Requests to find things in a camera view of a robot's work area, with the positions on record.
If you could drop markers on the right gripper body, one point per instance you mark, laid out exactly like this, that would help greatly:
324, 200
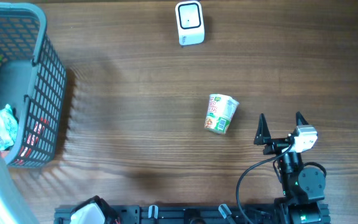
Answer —
279, 144

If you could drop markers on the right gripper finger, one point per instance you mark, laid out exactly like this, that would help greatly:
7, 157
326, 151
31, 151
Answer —
262, 136
300, 120

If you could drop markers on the instant noodle cup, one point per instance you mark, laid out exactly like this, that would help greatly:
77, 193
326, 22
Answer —
221, 109

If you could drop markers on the light teal snack packet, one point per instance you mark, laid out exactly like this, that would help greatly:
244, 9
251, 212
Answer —
8, 128

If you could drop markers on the red snack bar wrapper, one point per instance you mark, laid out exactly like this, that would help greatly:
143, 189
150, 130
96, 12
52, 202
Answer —
4, 154

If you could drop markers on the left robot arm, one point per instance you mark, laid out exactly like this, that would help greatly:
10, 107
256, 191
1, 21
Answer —
14, 209

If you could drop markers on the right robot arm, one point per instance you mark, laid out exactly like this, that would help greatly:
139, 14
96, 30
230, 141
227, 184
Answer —
302, 183

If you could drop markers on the white barcode scanner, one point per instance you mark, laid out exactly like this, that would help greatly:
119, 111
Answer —
190, 24

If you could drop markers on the grey plastic shopping basket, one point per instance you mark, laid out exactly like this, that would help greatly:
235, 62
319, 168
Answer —
32, 81

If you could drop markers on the black mounting rail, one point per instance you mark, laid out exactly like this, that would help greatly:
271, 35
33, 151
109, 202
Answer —
258, 213

